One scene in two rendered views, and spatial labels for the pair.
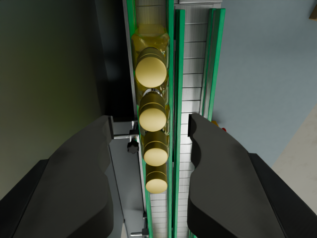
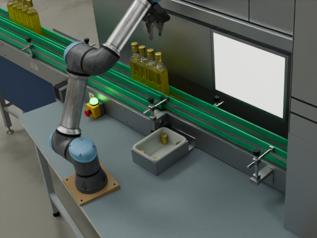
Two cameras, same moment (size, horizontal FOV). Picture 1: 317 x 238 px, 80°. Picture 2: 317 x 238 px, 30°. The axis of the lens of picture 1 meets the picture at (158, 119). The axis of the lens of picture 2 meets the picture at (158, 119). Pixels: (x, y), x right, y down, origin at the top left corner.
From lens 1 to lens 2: 2.79 m
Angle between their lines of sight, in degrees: 37
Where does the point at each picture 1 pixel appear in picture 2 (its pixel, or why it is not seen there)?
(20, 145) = (168, 31)
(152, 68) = (158, 54)
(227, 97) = (102, 128)
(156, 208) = not seen: hidden behind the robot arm
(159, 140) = (143, 51)
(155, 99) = (152, 55)
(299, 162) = not seen: outside the picture
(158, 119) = (149, 50)
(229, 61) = (119, 136)
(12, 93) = (174, 36)
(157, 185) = (134, 43)
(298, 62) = not seen: hidden behind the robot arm
